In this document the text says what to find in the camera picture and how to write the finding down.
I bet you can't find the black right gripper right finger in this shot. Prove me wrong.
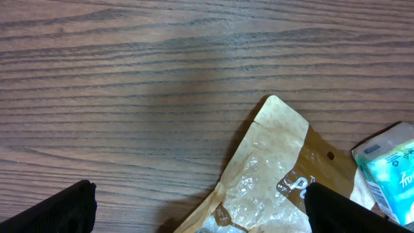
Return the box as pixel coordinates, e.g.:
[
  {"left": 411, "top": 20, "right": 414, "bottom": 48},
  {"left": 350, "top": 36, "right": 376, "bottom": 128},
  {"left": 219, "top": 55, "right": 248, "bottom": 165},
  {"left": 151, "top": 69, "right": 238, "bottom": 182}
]
[{"left": 305, "top": 183, "right": 410, "bottom": 233}]

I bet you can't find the small teal gum pack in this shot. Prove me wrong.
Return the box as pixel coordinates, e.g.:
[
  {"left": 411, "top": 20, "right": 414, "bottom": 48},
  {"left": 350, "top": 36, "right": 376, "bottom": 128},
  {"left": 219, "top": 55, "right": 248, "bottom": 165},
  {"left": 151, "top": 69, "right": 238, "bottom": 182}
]
[{"left": 351, "top": 122, "right": 413, "bottom": 226}]

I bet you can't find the beige snack pouch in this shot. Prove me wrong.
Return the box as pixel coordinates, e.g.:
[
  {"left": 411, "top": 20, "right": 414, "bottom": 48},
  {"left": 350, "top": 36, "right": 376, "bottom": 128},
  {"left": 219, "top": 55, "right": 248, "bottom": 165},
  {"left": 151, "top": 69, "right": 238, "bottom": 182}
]
[{"left": 178, "top": 95, "right": 375, "bottom": 232}]

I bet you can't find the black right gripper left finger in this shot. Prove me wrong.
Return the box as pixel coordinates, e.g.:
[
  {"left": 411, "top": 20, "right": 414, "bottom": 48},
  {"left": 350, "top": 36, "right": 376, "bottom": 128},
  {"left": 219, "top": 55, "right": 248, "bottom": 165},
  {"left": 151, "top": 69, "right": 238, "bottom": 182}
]
[{"left": 1, "top": 180, "right": 97, "bottom": 233}]

